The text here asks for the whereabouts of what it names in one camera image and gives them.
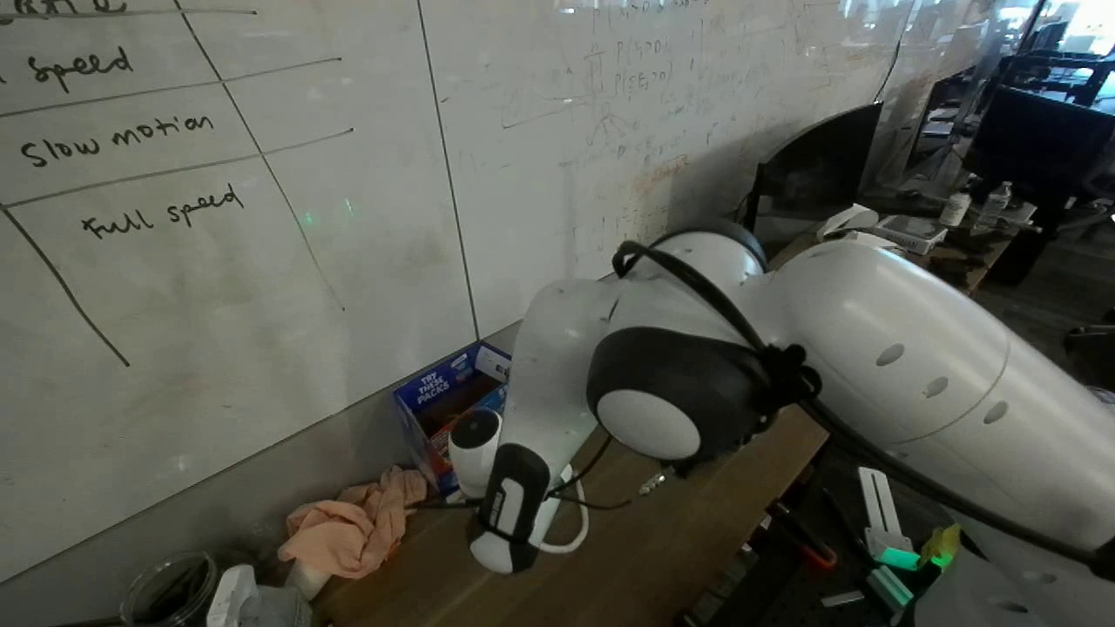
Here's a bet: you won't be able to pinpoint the thick white rope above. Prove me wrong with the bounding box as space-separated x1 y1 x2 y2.
529 469 594 560

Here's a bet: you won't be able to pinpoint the blue cardboard box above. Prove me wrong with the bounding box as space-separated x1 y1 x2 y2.
389 341 516 496

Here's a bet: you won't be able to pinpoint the pink crumpled cloth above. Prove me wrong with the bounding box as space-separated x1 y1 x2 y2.
275 464 432 587

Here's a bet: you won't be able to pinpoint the white crumpled paper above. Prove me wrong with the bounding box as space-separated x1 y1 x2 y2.
816 200 952 258

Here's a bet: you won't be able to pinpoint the whiteboard with writing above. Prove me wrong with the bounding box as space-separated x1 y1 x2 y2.
0 0 1012 587

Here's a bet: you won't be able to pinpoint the clear spray bottle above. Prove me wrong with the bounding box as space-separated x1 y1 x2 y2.
204 565 318 627

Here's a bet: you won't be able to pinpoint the green plastic parts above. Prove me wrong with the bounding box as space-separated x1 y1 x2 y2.
868 521 971 614

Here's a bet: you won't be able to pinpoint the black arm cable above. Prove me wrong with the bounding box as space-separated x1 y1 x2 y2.
542 237 1115 565

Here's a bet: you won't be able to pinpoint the black clamp with orange handle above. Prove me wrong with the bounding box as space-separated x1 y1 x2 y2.
759 500 844 576

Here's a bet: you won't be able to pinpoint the white plastic bracket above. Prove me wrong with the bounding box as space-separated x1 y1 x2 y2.
854 464 916 559

